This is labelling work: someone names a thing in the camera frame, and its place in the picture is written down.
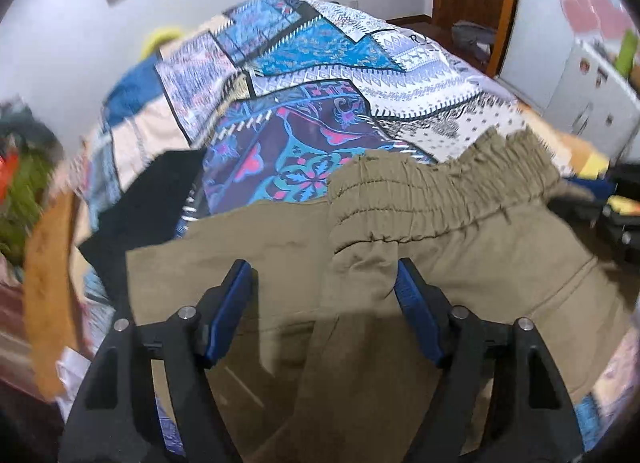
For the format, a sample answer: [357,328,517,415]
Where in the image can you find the khaki olive pants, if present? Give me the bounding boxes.
[124,127,634,463]

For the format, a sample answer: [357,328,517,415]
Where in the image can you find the white bedside cabinet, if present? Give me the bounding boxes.
[542,40,639,160]

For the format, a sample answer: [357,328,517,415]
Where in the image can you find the wooden lap desk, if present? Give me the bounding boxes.
[23,192,82,402]

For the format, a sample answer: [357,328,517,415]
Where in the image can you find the green water bottle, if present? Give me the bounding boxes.
[614,30,639,78]

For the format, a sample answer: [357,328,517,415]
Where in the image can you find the black folded garment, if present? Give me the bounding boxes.
[79,149,205,319]

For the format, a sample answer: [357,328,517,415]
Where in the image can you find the grey bag on floor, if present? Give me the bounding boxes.
[451,20,497,65]

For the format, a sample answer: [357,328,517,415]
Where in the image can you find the white sliding wardrobe door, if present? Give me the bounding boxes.
[498,0,638,111]

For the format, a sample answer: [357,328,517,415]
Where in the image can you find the green laundry basket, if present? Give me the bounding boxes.
[1,151,52,266]

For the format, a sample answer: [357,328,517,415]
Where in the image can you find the orange box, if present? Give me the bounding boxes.
[0,152,20,202]

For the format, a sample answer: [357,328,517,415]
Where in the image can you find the blue patchwork bed quilt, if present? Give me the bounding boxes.
[49,0,640,459]

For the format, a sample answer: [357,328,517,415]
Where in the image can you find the yellow foam tube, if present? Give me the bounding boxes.
[140,27,183,61]

